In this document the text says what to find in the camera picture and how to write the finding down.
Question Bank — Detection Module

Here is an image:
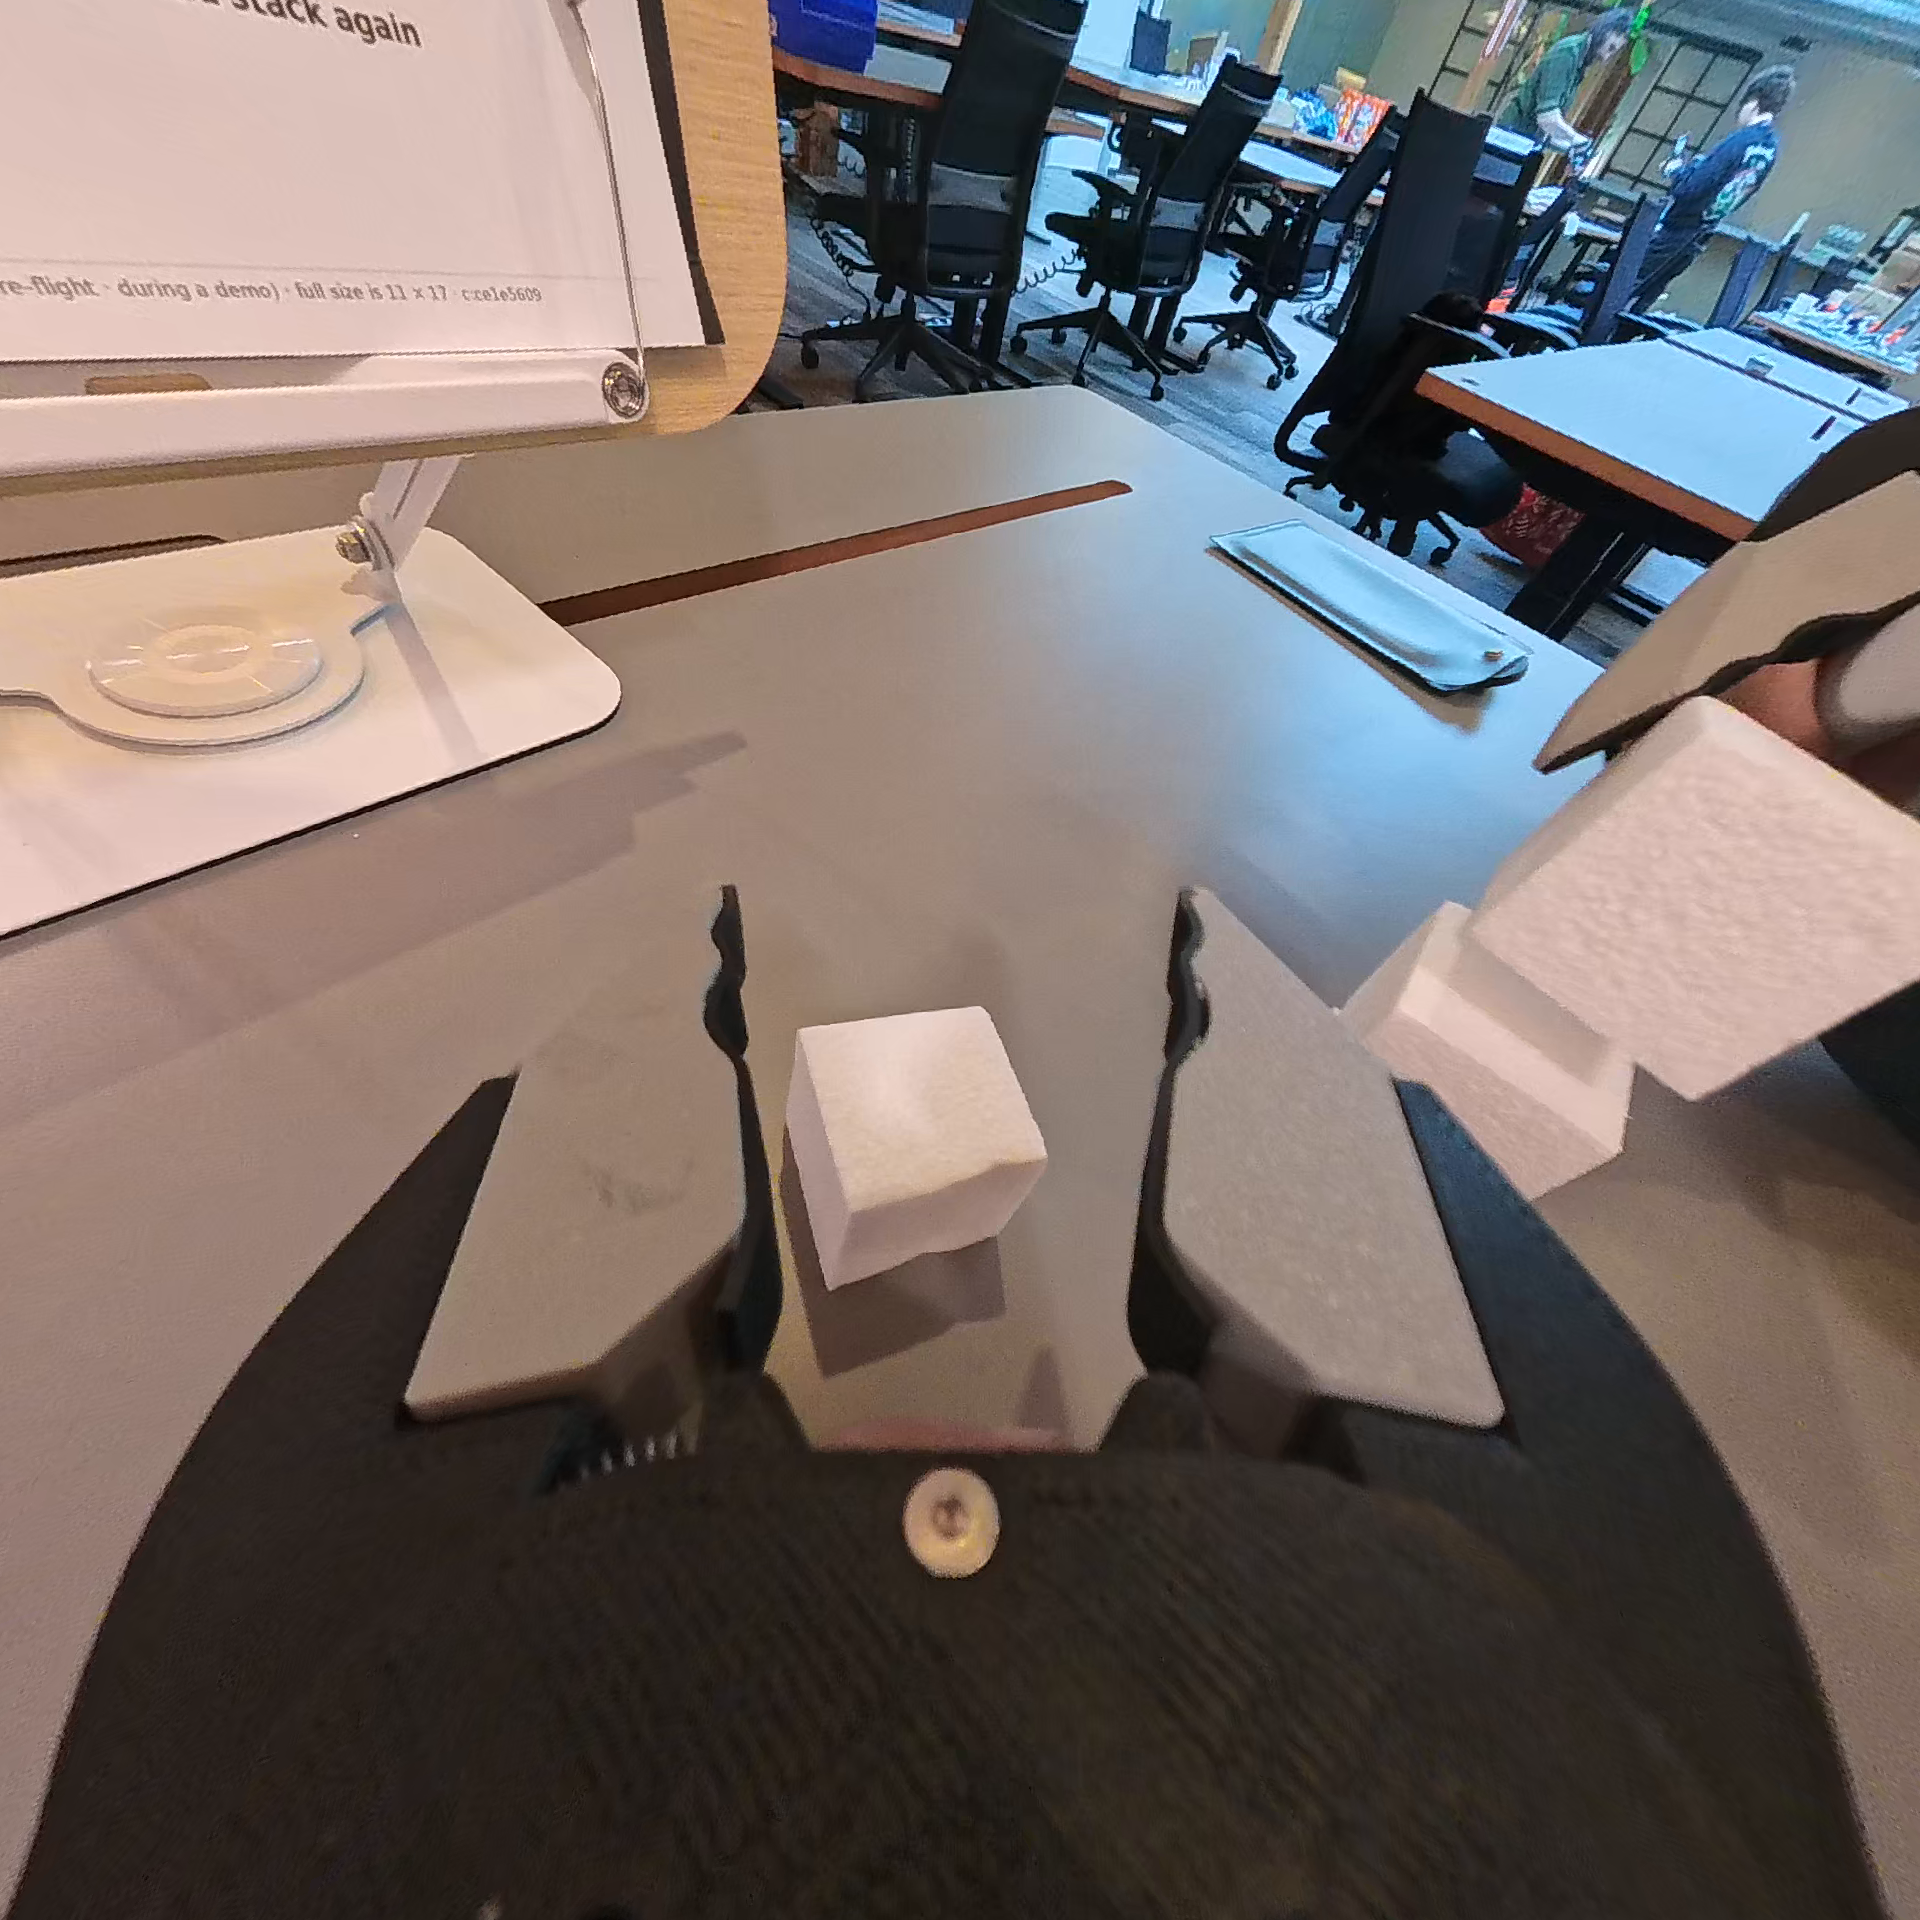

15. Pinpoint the person's right hand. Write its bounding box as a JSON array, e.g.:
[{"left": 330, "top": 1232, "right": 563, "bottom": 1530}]
[{"left": 1720, "top": 657, "right": 1920, "bottom": 824}]

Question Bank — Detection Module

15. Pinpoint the printed instruction sheet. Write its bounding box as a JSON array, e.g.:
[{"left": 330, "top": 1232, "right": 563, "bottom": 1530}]
[{"left": 0, "top": 0, "right": 725, "bottom": 367}]

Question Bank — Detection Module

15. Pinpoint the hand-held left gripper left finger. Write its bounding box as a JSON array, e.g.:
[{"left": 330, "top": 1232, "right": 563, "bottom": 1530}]
[{"left": 404, "top": 884, "right": 787, "bottom": 1421}]

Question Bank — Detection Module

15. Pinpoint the wood-edged background desk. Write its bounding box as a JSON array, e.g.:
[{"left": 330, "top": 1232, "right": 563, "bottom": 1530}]
[{"left": 1414, "top": 323, "right": 1918, "bottom": 636}]

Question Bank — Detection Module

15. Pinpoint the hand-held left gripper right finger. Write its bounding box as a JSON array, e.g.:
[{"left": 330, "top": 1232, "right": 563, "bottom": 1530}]
[{"left": 1125, "top": 888, "right": 1504, "bottom": 1460}]

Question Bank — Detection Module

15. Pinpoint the blue storage bin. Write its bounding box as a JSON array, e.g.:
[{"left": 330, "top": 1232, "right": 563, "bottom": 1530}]
[{"left": 767, "top": 0, "right": 882, "bottom": 73}]

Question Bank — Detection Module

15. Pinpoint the person's right forearm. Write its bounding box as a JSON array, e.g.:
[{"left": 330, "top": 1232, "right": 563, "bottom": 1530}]
[{"left": 1818, "top": 993, "right": 1920, "bottom": 1145}]

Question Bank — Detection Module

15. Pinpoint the black office chair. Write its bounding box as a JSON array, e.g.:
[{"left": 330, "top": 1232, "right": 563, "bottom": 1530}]
[
  {"left": 1275, "top": 90, "right": 1535, "bottom": 568},
  {"left": 799, "top": 0, "right": 1092, "bottom": 403},
  {"left": 1013, "top": 57, "right": 1287, "bottom": 403},
  {"left": 1181, "top": 105, "right": 1403, "bottom": 394}
]

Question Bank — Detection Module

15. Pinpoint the white wooden document stand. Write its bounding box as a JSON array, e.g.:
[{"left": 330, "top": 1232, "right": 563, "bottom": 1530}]
[{"left": 0, "top": 0, "right": 794, "bottom": 941}]

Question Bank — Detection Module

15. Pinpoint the red patterned bag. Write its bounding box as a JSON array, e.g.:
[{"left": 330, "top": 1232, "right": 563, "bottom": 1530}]
[{"left": 1486, "top": 487, "right": 1586, "bottom": 571}]

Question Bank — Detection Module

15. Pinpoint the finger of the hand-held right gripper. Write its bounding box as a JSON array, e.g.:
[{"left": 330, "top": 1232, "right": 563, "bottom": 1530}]
[{"left": 1534, "top": 474, "right": 1920, "bottom": 777}]

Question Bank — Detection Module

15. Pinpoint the grey flat pouch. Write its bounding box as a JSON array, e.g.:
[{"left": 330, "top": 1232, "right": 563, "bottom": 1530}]
[{"left": 1210, "top": 519, "right": 1534, "bottom": 697}]

